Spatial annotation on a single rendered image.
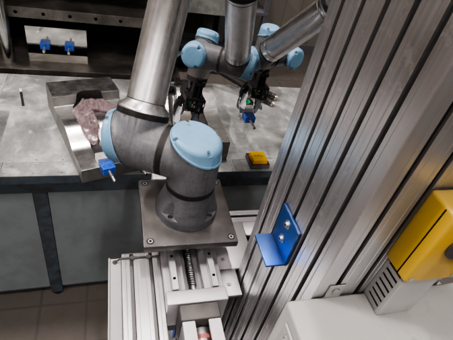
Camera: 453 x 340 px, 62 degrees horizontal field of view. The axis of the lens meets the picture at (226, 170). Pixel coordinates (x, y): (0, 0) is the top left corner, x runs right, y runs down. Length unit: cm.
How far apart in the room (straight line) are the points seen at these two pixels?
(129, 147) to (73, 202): 77
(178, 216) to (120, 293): 21
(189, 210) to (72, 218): 84
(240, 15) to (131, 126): 36
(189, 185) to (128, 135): 17
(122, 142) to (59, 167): 63
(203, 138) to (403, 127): 47
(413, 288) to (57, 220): 133
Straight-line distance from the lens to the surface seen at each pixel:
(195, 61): 115
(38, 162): 147
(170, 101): 163
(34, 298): 208
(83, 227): 168
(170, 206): 90
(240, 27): 98
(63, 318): 200
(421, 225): 55
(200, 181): 82
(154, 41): 83
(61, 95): 162
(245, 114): 156
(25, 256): 183
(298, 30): 113
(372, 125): 49
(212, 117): 161
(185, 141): 79
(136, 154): 83
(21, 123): 168
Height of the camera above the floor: 173
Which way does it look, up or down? 39 degrees down
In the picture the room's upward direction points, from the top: 14 degrees clockwise
